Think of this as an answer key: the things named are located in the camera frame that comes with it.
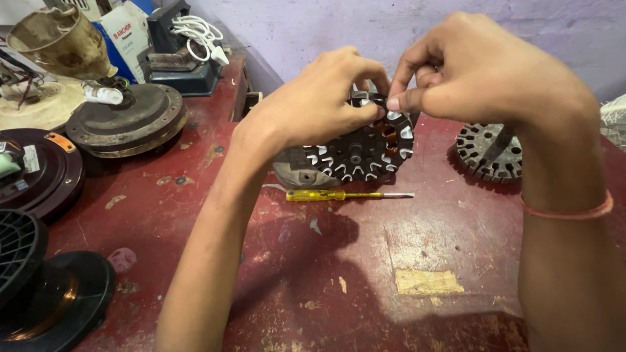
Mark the person's left hand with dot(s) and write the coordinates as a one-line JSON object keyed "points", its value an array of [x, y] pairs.
{"points": [[303, 107]]}

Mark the person's right hand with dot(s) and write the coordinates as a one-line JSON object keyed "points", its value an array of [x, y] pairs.
{"points": [[494, 73]]}

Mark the black stator with white insulation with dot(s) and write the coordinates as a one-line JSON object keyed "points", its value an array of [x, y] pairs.
{"points": [[367, 149]]}

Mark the grey metal motor cover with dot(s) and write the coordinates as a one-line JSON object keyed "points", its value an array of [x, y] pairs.
{"points": [[296, 171]]}

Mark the bare grey slotted stator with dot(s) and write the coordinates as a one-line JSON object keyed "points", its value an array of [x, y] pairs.
{"points": [[481, 151]]}

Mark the dark grey winding machine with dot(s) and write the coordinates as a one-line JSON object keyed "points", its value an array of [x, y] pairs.
{"points": [[183, 78]]}

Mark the red thread wristband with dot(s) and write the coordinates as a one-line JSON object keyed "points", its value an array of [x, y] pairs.
{"points": [[567, 213]]}

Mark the dusty grey ceiling fan motor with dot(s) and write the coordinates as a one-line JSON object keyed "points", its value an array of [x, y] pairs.
{"points": [[132, 122]]}

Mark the white and blue carton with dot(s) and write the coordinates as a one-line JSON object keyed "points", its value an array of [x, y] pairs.
{"points": [[124, 36]]}

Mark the white cylindrical capacitor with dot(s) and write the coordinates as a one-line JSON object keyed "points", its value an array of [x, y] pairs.
{"points": [[103, 95]]}

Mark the dirty brown fan canopy cup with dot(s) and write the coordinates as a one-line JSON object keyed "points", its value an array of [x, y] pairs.
{"points": [[61, 44]]}

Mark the cream round fan motor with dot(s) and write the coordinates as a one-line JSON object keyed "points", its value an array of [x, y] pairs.
{"points": [[41, 110]]}

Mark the dark brown fan motor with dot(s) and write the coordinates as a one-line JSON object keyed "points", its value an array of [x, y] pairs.
{"points": [[49, 178]]}

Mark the pale green capacitor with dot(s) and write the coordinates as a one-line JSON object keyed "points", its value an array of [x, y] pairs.
{"points": [[9, 164]]}

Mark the black plastic grille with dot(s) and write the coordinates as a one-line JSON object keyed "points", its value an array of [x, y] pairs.
{"points": [[17, 254]]}

